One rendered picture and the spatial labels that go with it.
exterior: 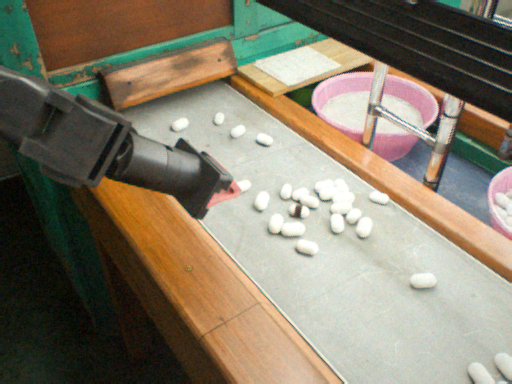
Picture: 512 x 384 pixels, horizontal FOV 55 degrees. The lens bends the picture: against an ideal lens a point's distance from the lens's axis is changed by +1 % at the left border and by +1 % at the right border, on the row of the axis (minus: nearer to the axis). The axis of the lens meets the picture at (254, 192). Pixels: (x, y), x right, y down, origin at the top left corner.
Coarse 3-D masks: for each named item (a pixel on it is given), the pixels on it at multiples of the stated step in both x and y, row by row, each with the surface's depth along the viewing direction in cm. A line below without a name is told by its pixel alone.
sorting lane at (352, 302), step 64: (192, 128) 102; (256, 128) 102; (256, 192) 86; (256, 256) 74; (320, 256) 74; (384, 256) 74; (448, 256) 74; (320, 320) 66; (384, 320) 66; (448, 320) 66
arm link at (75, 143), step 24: (0, 72) 44; (0, 96) 45; (24, 96) 45; (48, 96) 45; (72, 96) 49; (0, 120) 45; (24, 120) 45; (48, 120) 51; (72, 120) 46; (96, 120) 46; (24, 144) 46; (48, 144) 46; (72, 144) 46; (96, 144) 48; (72, 168) 47
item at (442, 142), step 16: (400, 0) 55; (416, 0) 54; (480, 0) 64; (496, 0) 63; (384, 64) 82; (384, 80) 85; (448, 96) 74; (368, 112) 89; (384, 112) 87; (448, 112) 75; (368, 128) 91; (416, 128) 82; (448, 128) 76; (368, 144) 93; (432, 144) 80; (448, 144) 79; (432, 160) 81; (432, 176) 83
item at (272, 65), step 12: (300, 48) 123; (264, 60) 118; (276, 60) 118; (288, 60) 118; (300, 60) 118; (312, 60) 118; (324, 60) 118; (276, 72) 113; (288, 72) 113; (300, 72) 113; (312, 72) 113; (288, 84) 109
